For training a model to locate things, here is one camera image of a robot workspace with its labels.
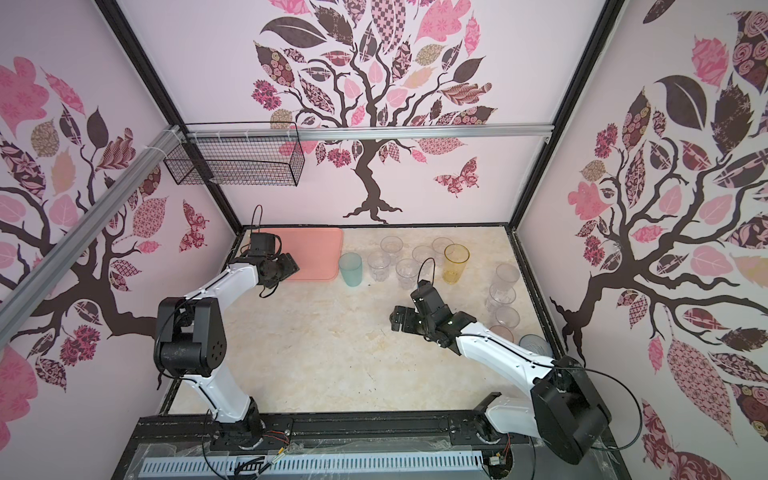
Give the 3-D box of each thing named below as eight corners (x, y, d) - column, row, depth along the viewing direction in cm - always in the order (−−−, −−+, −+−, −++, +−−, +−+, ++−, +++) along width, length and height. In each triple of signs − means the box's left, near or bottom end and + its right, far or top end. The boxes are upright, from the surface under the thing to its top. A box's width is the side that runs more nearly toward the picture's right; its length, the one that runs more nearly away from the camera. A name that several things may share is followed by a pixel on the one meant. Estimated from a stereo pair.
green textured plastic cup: (342, 286, 104) (338, 268, 96) (344, 270, 109) (340, 252, 100) (363, 286, 104) (360, 268, 96) (364, 270, 109) (361, 252, 100)
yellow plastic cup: (442, 284, 104) (447, 262, 94) (440, 266, 109) (445, 243, 99) (464, 284, 104) (471, 261, 94) (460, 266, 109) (467, 243, 99)
